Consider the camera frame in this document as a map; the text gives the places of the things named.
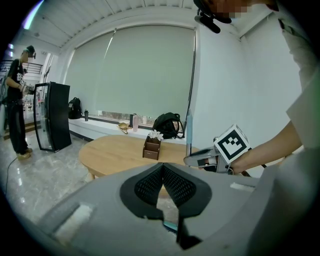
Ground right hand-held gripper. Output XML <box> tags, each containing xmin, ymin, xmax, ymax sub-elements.
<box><xmin>183</xmin><ymin>124</ymin><xmax>252</xmax><ymax>175</ymax></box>

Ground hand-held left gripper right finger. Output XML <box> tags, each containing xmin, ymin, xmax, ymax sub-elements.
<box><xmin>163</xmin><ymin>162</ymin><xmax>262</xmax><ymax>256</ymax></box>

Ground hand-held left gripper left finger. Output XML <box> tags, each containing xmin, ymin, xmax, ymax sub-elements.
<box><xmin>32</xmin><ymin>161</ymin><xmax>181</xmax><ymax>256</ymax></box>

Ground teal handled broom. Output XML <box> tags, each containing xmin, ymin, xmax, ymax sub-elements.
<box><xmin>163</xmin><ymin>108</ymin><xmax>194</xmax><ymax>232</ymax></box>

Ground person's right forearm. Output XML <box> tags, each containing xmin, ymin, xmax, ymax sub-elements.
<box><xmin>231</xmin><ymin>119</ymin><xmax>305</xmax><ymax>176</ymax></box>

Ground person's right hand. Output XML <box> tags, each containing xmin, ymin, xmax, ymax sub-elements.
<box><xmin>199</xmin><ymin>164</ymin><xmax>218</xmax><ymax>173</ymax></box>

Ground brown wooden organiser box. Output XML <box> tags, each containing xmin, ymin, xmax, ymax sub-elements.
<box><xmin>142</xmin><ymin>136</ymin><xmax>161</xmax><ymax>160</ymax></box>

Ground white artificial flower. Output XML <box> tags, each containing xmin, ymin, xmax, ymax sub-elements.
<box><xmin>148</xmin><ymin>129</ymin><xmax>164</xmax><ymax>141</ymax></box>

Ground oval wooden coffee table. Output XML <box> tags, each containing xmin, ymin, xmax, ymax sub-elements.
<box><xmin>78</xmin><ymin>134</ymin><xmax>201</xmax><ymax>197</ymax></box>

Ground person's grey shirt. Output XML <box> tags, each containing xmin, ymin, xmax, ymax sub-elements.
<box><xmin>246</xmin><ymin>14</ymin><xmax>320</xmax><ymax>256</ymax></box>

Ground white window bench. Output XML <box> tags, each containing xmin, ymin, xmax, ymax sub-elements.
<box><xmin>68</xmin><ymin>117</ymin><xmax>187</xmax><ymax>145</ymax></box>

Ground black glass door fridge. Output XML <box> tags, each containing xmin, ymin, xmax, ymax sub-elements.
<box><xmin>33</xmin><ymin>81</ymin><xmax>73</xmax><ymax>153</ymax></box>

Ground grey-green roller blind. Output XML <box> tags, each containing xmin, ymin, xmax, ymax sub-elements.
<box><xmin>64</xmin><ymin>24</ymin><xmax>196</xmax><ymax>118</ymax></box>

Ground black backpack with tan patch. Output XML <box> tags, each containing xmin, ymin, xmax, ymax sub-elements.
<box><xmin>67</xmin><ymin>97</ymin><xmax>83</xmax><ymax>120</ymax></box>

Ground wooden stair steps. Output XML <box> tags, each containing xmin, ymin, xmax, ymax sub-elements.
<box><xmin>3</xmin><ymin>122</ymin><xmax>36</xmax><ymax>137</ymax></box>

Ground person's head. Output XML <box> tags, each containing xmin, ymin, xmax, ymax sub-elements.
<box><xmin>193</xmin><ymin>0</ymin><xmax>280</xmax><ymax>25</ymax></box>

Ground ceiling tube light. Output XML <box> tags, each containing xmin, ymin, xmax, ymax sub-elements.
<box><xmin>22</xmin><ymin>0</ymin><xmax>45</xmax><ymax>30</ymax></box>

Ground black floor cable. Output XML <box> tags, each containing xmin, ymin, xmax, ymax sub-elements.
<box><xmin>4</xmin><ymin>157</ymin><xmax>19</xmax><ymax>196</ymax></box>

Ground black head-worn camera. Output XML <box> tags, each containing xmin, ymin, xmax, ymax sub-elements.
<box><xmin>194</xmin><ymin>0</ymin><xmax>233</xmax><ymax>34</ymax></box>

